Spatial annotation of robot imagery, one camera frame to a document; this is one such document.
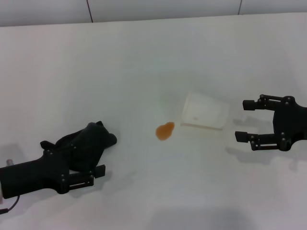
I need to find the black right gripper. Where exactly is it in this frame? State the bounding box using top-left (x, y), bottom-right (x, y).
top-left (235, 94), bottom-right (307, 152)

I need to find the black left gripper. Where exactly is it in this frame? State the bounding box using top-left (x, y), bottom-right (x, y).
top-left (0, 140), bottom-right (106, 199)

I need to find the brown liquid stain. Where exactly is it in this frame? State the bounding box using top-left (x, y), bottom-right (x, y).
top-left (155, 121), bottom-right (176, 142)

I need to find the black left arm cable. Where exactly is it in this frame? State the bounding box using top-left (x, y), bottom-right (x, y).
top-left (0, 196), bottom-right (20, 214)

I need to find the clear plastic cup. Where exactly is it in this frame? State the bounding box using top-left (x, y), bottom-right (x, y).
top-left (179, 92), bottom-right (231, 131)

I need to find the dark rag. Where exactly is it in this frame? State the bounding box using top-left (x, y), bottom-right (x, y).
top-left (40, 121), bottom-right (118, 172)

